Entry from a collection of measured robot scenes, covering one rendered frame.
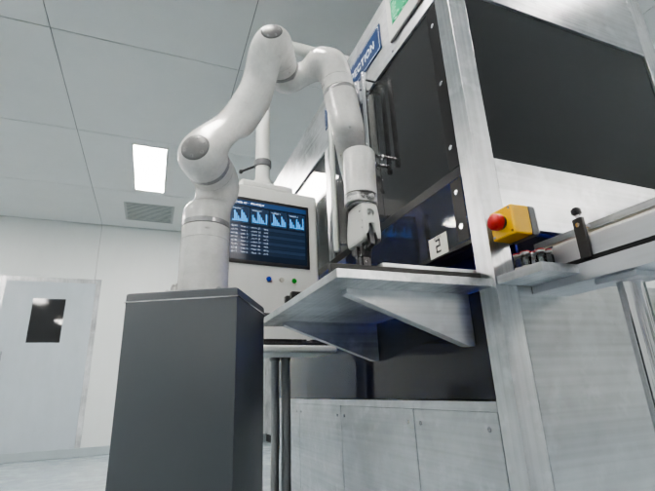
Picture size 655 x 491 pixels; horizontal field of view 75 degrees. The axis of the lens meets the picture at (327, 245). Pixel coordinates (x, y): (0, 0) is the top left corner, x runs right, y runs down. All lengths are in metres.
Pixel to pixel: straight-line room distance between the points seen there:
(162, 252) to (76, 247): 1.08
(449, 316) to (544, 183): 0.48
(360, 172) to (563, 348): 0.65
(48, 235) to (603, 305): 6.39
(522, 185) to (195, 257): 0.87
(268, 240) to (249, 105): 0.84
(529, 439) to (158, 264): 5.93
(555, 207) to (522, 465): 0.66
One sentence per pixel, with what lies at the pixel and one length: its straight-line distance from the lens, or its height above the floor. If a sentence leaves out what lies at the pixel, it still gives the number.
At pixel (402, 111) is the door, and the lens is 1.60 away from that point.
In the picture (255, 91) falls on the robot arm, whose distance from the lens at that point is 1.26.
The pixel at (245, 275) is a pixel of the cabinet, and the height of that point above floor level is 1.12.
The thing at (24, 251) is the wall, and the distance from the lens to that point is 6.79.
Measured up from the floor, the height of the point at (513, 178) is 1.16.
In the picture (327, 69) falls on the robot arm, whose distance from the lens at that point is 1.28.
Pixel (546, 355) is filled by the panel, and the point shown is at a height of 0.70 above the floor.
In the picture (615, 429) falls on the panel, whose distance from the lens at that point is 1.29.
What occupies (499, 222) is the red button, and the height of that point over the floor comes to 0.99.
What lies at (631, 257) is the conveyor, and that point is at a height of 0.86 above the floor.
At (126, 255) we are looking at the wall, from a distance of 6.62.
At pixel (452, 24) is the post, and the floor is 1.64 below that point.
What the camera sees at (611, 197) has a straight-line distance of 1.55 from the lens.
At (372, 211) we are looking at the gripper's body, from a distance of 1.06.
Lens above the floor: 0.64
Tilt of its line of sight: 18 degrees up
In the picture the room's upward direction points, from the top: 2 degrees counter-clockwise
